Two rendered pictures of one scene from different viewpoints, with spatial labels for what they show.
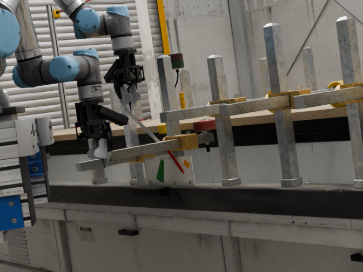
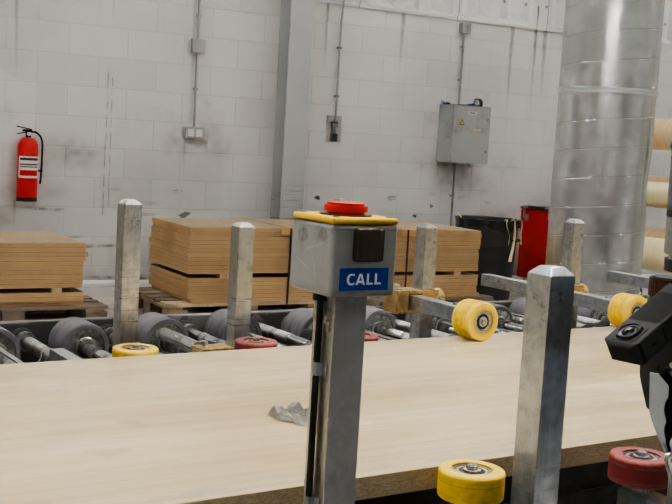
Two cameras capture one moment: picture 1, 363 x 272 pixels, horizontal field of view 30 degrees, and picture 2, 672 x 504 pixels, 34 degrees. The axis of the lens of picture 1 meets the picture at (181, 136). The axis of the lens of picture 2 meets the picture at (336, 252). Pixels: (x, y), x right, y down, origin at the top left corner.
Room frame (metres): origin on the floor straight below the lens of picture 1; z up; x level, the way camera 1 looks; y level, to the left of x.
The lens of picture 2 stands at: (2.60, 1.33, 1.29)
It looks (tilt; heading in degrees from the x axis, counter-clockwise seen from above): 6 degrees down; 277
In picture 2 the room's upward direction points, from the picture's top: 3 degrees clockwise
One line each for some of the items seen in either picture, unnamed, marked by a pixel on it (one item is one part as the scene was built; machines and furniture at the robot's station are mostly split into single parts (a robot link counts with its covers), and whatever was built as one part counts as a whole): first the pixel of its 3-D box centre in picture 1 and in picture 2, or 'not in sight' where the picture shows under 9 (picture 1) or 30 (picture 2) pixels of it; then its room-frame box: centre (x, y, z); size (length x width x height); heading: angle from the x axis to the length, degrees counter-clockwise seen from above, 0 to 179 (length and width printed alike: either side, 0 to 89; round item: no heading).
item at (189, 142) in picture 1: (180, 142); not in sight; (2.30, 0.01, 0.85); 0.14 x 0.06 x 0.05; 40
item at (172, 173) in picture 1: (168, 171); not in sight; (2.32, 0.06, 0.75); 0.26 x 0.01 x 0.10; 40
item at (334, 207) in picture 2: not in sight; (345, 211); (2.71, 0.35, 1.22); 0.04 x 0.04 x 0.02
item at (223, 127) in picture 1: (224, 131); not in sight; (2.12, -0.14, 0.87); 0.04 x 0.04 x 0.48; 40
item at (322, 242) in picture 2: not in sight; (343, 256); (2.71, 0.35, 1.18); 0.07 x 0.07 x 0.08; 40
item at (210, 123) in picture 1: (206, 135); (637, 494); (2.35, -0.09, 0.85); 0.08 x 0.08 x 0.11
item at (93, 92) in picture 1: (91, 93); not in sight; (2.07, 0.25, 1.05); 0.08 x 0.08 x 0.05
